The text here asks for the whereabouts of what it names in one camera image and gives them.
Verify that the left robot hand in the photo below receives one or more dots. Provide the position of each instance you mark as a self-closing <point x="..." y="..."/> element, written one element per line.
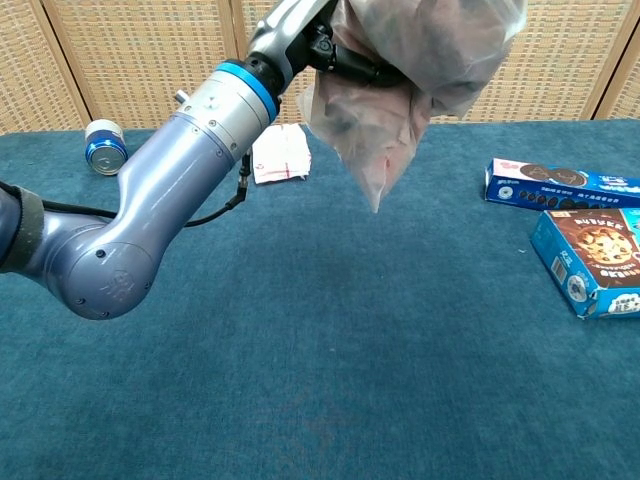
<point x="295" y="30"/>

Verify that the frosted plastic zip bag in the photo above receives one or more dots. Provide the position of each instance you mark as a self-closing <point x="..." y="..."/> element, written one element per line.
<point x="450" y="45"/>

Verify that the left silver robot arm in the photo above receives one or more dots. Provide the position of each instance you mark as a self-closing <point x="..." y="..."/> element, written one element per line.
<point x="165" y="185"/>

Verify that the white red tissue packet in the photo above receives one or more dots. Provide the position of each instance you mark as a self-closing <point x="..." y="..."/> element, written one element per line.
<point x="282" y="155"/>

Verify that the woven wooden folding screen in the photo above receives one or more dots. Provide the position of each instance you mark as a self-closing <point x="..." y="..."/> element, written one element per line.
<point x="150" y="55"/>

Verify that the blue aluminium drink can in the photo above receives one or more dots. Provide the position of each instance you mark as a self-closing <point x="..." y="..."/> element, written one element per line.
<point x="102" y="152"/>

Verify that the teal carpet table cover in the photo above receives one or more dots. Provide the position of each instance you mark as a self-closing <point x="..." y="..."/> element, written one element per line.
<point x="350" y="325"/>

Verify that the long blue sandwich cookie box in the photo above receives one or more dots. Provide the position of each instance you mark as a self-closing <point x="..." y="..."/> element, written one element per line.
<point x="560" y="187"/>

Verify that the blue chocolate chip cookie box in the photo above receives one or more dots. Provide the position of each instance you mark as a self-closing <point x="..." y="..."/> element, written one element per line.
<point x="595" y="260"/>

